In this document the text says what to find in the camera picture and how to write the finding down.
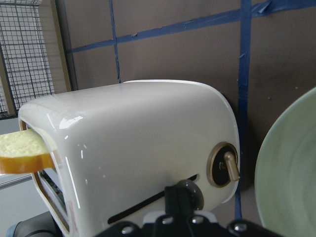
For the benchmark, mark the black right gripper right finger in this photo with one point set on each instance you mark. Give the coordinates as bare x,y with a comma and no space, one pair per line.
190,224

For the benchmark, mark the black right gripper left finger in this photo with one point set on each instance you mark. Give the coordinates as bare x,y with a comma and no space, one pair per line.
167,225

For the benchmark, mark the white two-slot toaster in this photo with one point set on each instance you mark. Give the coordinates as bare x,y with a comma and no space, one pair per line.
116,146

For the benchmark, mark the toast slice in toaster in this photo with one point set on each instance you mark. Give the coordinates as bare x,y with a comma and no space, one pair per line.
23,152

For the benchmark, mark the green plate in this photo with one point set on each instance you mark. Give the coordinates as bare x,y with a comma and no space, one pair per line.
285,174

